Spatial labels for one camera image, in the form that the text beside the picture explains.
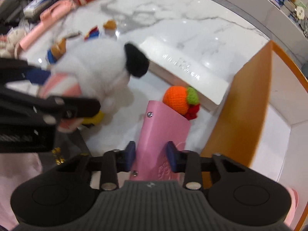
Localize pink leather pouch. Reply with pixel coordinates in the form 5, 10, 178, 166
130, 100, 191, 181

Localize panda plush pink striped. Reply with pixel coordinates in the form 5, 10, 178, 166
38, 38, 149, 133

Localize yellow tape measure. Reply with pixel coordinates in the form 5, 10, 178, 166
81, 111, 105, 127

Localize cream plush toy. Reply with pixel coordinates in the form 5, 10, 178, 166
0, 27, 27, 59

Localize orange crochet fruit toy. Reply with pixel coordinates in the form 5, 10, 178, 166
162, 86, 200, 121

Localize orange storage box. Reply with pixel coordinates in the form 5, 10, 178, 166
201, 41, 307, 230

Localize white glasses box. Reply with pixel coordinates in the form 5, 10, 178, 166
139, 37, 229, 111

